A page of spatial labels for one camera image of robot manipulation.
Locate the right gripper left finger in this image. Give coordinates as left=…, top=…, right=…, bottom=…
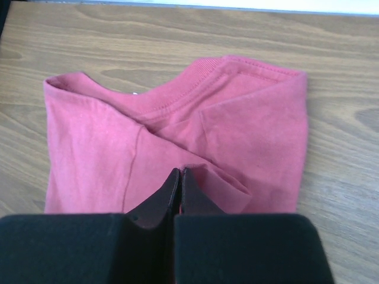
left=126, top=168, right=180, bottom=230

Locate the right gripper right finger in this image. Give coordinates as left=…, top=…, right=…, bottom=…
left=181, top=167, right=225, bottom=215

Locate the red t shirt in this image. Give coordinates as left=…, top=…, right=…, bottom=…
left=43, top=56, right=308, bottom=214

